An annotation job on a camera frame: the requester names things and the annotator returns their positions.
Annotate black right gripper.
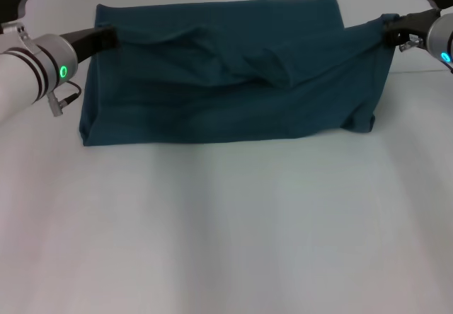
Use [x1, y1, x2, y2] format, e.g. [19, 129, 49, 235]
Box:
[381, 8, 442, 48]

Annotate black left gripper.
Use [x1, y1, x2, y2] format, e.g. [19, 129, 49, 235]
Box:
[59, 25, 120, 66]

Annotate teal t-shirt with FREE print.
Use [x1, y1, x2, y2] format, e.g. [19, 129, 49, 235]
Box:
[78, 0, 396, 148]

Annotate left arm cable with connector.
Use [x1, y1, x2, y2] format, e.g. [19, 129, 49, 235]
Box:
[46, 80, 83, 117]

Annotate left camera mount bracket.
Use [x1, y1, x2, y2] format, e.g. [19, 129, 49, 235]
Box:
[0, 22, 35, 46]

